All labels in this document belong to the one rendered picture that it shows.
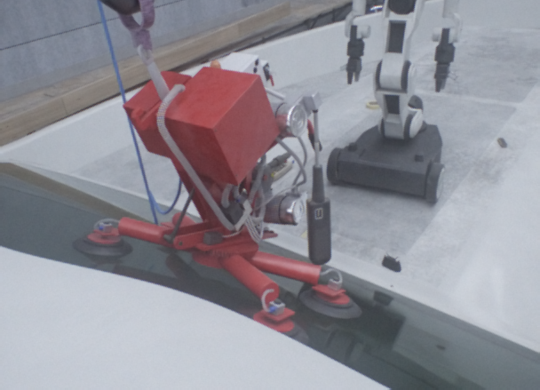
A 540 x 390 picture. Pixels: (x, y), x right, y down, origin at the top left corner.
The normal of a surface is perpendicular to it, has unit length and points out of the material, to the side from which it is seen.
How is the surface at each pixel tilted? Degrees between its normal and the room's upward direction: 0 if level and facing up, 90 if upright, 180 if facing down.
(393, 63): 66
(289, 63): 90
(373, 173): 90
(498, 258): 12
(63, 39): 90
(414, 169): 45
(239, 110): 90
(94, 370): 21
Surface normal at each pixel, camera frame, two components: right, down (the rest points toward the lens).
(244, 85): -0.28, -0.67
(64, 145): 0.77, 0.26
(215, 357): 0.16, -0.96
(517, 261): 0.17, -0.75
